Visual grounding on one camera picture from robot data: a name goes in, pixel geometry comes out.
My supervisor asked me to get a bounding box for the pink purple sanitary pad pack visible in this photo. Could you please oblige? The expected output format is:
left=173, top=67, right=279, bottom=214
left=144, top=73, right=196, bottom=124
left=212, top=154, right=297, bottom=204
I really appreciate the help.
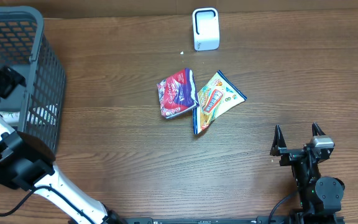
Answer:
left=157, top=68, right=200, bottom=119

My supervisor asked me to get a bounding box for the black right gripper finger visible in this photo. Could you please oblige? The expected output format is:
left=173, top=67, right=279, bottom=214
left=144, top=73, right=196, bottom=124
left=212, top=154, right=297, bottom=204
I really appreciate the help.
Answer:
left=270, top=124, right=287, bottom=156
left=311, top=122, right=325, bottom=136

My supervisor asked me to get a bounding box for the grey plastic mesh basket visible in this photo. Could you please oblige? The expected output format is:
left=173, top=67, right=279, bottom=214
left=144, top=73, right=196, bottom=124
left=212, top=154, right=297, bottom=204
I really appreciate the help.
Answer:
left=0, top=6, right=66, bottom=152

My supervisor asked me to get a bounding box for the yellow blue snack bag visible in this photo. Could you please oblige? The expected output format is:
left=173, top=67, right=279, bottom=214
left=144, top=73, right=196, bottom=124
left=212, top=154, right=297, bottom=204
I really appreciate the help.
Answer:
left=193, top=70, right=247, bottom=134

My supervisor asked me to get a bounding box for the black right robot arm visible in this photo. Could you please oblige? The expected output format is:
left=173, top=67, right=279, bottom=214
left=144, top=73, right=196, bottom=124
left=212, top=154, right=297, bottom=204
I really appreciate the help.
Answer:
left=268, top=123, right=345, bottom=223

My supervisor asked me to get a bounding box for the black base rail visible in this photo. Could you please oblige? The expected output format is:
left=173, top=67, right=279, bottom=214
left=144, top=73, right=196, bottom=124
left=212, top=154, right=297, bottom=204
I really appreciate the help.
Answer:
left=116, top=213, right=346, bottom=224

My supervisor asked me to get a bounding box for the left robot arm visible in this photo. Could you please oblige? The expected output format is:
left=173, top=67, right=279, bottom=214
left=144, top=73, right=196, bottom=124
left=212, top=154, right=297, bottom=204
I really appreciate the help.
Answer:
left=0, top=67, right=124, bottom=223

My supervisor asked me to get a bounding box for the white barcode scanner stand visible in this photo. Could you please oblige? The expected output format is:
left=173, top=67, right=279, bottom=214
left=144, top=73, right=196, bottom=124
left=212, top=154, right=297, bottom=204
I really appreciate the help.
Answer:
left=192, top=7, right=220, bottom=51

